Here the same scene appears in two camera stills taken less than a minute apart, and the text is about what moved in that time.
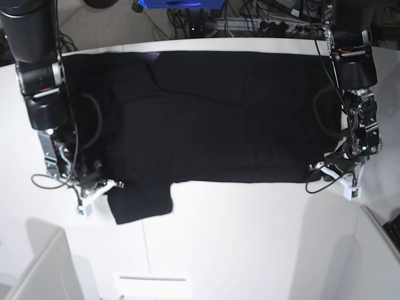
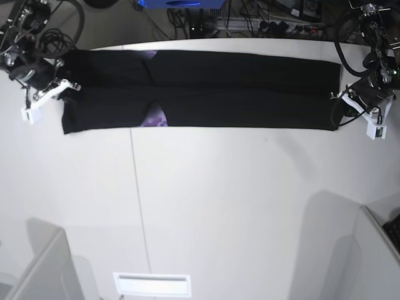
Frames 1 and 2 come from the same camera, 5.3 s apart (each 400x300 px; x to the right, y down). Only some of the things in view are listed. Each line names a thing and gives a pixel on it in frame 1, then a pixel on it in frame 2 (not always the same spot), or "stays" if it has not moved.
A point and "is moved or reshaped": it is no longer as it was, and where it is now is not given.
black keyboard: (392, 227) stays
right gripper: (349, 152) → (363, 95)
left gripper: (91, 177) → (36, 75)
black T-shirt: (141, 121) is moved or reshaped
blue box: (182, 4) stays
